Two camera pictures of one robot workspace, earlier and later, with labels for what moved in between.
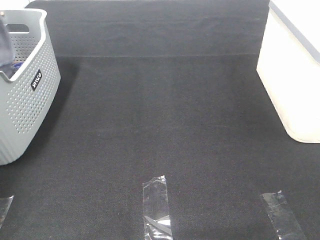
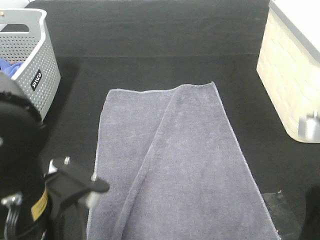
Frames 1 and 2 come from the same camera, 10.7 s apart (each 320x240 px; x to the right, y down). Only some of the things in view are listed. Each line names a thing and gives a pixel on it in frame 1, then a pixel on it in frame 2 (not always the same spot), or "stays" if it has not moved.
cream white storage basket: (289, 65) stays
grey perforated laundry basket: (28, 96) stays
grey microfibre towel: (7, 56) → (175, 171)
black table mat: (154, 88) stays
